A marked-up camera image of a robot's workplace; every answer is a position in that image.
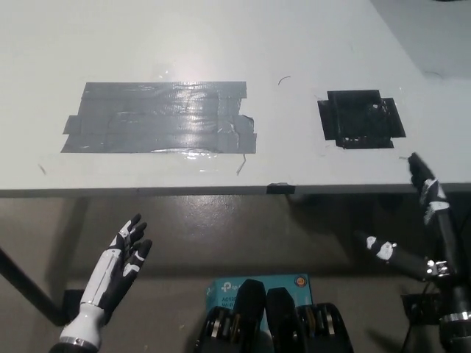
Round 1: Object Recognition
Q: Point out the black diagonal table leg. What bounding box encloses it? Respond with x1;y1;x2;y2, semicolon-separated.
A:
0;244;69;327

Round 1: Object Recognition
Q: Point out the thin black cable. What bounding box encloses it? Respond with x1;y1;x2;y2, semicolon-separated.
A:
400;323;417;353

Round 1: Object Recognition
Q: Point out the black tape patch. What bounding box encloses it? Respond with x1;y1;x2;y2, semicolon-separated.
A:
316;89;407;150

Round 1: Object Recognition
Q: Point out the clear shiny tape sheet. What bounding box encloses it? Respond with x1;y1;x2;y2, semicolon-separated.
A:
36;146;248;177

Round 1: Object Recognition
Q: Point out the grey duct tape patch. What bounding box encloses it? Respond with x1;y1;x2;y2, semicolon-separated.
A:
59;81;258;154

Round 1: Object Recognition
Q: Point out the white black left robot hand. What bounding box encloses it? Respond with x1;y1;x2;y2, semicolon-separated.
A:
58;213;153;349

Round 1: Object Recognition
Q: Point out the teal TP-Link router box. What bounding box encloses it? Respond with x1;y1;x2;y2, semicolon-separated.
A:
205;274;314;324

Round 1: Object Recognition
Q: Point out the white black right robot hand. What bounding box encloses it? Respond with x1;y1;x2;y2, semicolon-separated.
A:
354;151;461;285

